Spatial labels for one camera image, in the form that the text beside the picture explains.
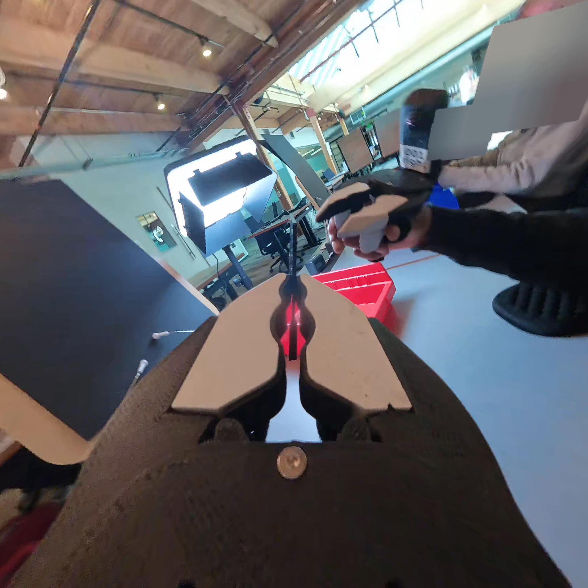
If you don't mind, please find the black flag panel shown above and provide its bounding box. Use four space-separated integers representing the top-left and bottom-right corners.
261 130 332 213

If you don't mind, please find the black trapezoid plate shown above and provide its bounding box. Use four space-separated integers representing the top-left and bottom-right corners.
287 218 300 360

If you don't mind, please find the blue bin with white label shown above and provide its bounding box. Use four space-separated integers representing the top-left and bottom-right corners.
429 186 460 209

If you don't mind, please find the studio light panel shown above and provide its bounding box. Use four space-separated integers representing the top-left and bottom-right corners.
163 138 279 258

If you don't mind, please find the black light stand pole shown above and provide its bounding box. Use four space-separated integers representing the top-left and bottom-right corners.
223 246 252 291

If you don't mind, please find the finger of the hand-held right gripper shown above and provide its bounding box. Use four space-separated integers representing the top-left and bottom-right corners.
315 181 373 224
337 195 401 239

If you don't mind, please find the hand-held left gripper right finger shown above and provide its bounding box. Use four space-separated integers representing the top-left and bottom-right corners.
298 274 413 442

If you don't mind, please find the black office chair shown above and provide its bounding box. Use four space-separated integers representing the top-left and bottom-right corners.
256 224 305 273

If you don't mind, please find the wooden office desk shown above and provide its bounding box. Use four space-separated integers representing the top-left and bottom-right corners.
193 252 246 295

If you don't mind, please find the brown partition board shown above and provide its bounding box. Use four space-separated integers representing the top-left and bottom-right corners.
337 126 375 174

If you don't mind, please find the red plastic bin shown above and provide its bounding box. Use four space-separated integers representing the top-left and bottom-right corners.
279 268 397 352

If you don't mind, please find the black chair armrest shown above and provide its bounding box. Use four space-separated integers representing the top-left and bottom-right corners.
492 281 588 337

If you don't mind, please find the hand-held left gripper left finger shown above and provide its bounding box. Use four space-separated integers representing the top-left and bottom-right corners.
170 273 292 439

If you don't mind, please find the black board with pale rim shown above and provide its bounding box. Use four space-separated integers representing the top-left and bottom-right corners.
0 178 220 466

